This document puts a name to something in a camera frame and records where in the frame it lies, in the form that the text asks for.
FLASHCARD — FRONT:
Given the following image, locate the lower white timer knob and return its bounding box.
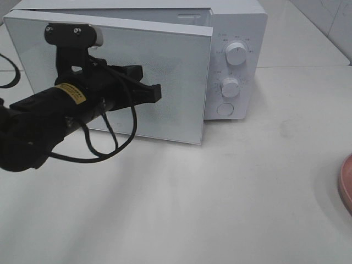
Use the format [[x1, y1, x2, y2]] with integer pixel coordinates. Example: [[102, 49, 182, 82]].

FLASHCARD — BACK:
[[221, 78, 240, 98]]

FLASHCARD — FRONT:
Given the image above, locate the upper white power knob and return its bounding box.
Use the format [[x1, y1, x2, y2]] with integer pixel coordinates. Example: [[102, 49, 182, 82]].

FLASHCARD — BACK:
[[225, 41, 248, 66]]

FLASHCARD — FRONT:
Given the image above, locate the white microwave oven body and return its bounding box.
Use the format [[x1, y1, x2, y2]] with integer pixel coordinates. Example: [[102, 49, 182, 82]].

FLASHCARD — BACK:
[[4, 1, 268, 120]]

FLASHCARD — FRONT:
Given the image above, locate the pink plate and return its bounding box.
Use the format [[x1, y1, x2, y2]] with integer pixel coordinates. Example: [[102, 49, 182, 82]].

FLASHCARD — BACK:
[[338, 155, 351, 215]]

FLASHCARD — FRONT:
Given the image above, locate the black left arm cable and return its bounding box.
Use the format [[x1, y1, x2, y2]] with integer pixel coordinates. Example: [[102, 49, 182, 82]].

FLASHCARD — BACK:
[[0, 53, 138, 163]]

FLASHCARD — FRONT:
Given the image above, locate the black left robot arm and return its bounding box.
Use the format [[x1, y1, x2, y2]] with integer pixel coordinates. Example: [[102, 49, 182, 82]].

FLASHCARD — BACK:
[[1, 65, 162, 172]]

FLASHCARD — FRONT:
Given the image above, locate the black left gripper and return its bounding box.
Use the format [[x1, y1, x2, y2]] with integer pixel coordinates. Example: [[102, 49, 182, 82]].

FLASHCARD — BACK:
[[55, 65, 161, 123]]

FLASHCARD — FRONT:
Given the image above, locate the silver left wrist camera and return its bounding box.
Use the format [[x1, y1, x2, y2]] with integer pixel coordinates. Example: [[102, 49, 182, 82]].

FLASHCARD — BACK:
[[44, 23, 103, 48]]

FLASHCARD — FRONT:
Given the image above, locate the round white door button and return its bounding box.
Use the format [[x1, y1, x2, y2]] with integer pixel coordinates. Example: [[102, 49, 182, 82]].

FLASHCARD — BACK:
[[217, 103, 234, 117]]

